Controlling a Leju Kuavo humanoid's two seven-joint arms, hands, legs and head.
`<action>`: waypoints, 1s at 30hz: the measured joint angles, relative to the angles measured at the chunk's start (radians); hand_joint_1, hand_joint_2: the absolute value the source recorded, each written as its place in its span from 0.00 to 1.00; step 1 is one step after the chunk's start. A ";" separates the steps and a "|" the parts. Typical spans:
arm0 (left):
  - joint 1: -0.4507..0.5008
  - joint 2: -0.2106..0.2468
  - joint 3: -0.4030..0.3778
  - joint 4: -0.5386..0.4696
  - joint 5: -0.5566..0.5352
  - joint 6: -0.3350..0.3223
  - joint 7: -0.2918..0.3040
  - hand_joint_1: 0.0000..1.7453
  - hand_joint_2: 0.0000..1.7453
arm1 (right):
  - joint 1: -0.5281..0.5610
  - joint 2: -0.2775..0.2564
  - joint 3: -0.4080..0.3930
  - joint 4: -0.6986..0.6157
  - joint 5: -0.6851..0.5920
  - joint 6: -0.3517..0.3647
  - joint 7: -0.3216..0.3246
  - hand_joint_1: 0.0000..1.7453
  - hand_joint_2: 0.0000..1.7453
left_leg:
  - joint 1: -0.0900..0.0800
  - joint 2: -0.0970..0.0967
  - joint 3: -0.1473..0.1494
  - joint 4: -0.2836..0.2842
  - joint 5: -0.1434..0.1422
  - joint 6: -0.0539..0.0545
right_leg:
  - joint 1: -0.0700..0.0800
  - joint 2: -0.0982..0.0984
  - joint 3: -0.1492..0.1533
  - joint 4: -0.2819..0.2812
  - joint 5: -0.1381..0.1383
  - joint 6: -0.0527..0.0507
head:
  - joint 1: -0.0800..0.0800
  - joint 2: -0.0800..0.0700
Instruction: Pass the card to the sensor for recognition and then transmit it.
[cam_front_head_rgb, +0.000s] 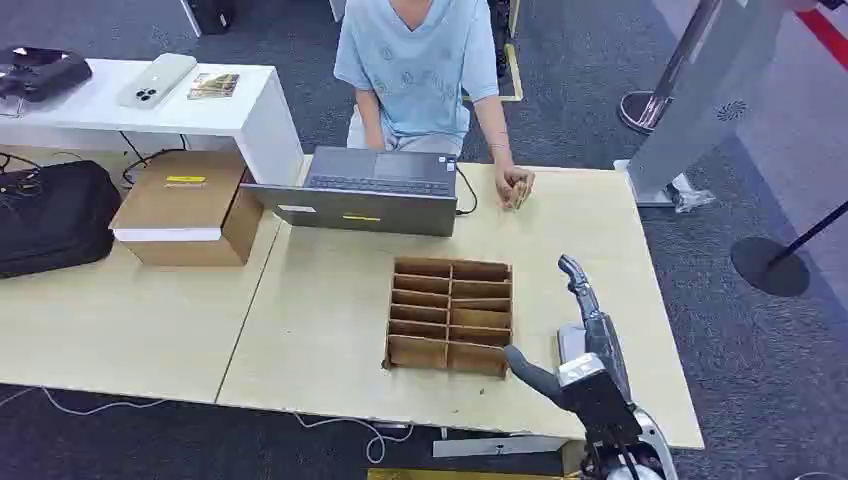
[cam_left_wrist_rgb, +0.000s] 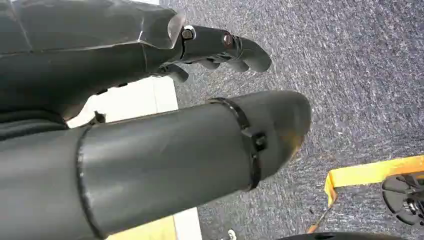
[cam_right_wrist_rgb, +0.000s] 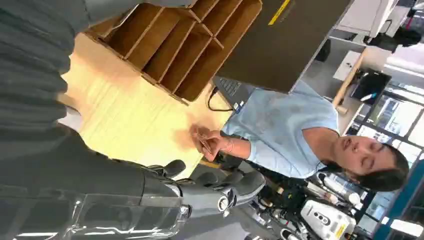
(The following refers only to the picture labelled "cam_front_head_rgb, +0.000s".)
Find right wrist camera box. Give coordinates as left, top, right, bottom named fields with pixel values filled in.
left=555, top=352, right=643, bottom=444

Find person's left hand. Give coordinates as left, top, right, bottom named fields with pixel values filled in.
left=494, top=164, right=537, bottom=212

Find clear plastic bag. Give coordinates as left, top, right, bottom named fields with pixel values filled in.
left=667, top=173, right=717, bottom=215

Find black laptop cable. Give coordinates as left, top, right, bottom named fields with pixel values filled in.
left=454, top=165, right=479, bottom=217

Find chrome stanchion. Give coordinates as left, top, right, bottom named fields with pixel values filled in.
left=617, top=0, right=722, bottom=136

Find black case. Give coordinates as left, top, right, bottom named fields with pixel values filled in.
left=187, top=0, right=236, bottom=36

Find yellow strip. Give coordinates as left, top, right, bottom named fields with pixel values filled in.
left=367, top=468, right=581, bottom=480

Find black handheld device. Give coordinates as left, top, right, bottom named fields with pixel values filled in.
left=0, top=46, right=93, bottom=104

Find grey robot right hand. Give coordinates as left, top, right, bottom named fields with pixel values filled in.
left=504, top=254, right=633, bottom=411

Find brown cardboard box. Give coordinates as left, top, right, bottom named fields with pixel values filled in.
left=109, top=150, right=265, bottom=268

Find printed cards pile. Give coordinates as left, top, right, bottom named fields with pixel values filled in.
left=186, top=72, right=240, bottom=101

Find white flat box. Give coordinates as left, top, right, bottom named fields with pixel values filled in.
left=112, top=227, right=223, bottom=243

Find white floor cable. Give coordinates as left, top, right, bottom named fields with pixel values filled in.
left=293, top=411, right=415, bottom=465
left=0, top=386, right=168, bottom=417

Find pale smartphone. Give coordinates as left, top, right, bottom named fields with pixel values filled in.
left=117, top=52, right=199, bottom=111

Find black bag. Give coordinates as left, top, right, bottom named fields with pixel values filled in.
left=0, top=160, right=123, bottom=280

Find black stanchion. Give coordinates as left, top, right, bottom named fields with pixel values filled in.
left=730, top=198, right=848, bottom=298

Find wooden slotted card box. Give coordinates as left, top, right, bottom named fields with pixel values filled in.
left=382, top=256, right=515, bottom=380

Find thin black cables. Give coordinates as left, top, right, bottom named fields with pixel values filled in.
left=0, top=152, right=42, bottom=207

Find white side table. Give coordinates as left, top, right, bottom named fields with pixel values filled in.
left=0, top=58, right=305, bottom=188

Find yellow floor tape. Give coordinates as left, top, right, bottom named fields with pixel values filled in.
left=462, top=42, right=524, bottom=104

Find grey laptop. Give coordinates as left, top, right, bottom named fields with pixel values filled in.
left=239, top=145, right=460, bottom=238

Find grey floor stand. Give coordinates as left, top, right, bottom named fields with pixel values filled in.
left=612, top=0, right=790, bottom=209

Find person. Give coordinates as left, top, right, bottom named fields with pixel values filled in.
left=333, top=0, right=537, bottom=212

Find grey table foot bar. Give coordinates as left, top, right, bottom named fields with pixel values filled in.
left=432, top=435, right=571, bottom=459

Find black power cable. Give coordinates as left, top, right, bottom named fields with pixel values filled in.
left=119, top=131, right=189, bottom=188

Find grey card reader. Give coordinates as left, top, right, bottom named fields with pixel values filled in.
left=556, top=325, right=588, bottom=364

